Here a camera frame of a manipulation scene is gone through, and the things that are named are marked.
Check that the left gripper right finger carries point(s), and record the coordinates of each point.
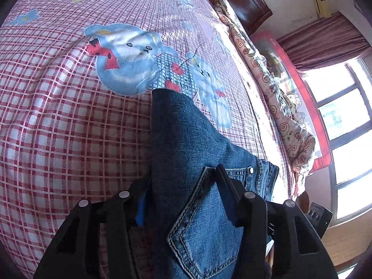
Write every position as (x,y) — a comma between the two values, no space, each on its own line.
(278,240)

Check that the maroon window curtain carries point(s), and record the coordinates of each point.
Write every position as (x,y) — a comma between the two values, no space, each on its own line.
(324,42)

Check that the window with dark frame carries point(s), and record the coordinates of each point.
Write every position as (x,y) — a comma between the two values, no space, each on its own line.
(342,95)

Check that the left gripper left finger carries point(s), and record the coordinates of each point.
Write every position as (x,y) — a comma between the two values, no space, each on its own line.
(74,252)

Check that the blue denim jeans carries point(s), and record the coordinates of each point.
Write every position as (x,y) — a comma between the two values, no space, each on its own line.
(187,218)

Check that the floral swirl quilt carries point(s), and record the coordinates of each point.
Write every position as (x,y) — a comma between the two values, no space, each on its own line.
(298,142)

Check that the pink plaid bed sheet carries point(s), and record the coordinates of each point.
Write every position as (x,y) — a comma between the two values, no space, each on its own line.
(77,78)

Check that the red framed picture board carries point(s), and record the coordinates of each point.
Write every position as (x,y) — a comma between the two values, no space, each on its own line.
(293,86)

